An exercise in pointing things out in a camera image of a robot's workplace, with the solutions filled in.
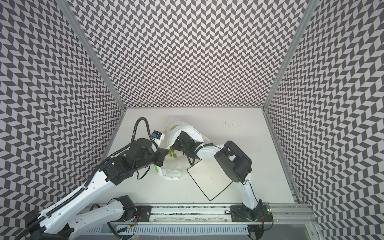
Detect white lemon-print plastic bag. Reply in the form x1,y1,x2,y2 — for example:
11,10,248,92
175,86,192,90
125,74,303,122
155,118,214,181

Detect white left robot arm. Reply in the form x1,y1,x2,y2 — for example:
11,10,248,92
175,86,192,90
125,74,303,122
16,117,168,240

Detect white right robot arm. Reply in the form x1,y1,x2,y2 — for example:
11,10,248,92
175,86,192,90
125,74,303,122
171,132,274,226

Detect white perforated vent strip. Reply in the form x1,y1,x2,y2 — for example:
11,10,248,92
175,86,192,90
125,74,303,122
117,225,249,236

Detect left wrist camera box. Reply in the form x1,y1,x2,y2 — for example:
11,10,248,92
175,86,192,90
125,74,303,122
151,131,165,142

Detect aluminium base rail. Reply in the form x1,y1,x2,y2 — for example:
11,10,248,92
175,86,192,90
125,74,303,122
137,203,317,225

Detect aluminium left corner post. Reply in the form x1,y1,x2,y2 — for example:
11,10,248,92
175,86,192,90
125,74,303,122
56,1,127,110

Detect aluminium corner post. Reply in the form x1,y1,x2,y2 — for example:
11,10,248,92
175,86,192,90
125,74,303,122
56,1,127,110
263,0,320,112

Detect aluminium right corner post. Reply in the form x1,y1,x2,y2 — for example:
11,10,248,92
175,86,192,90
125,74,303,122
263,0,320,112

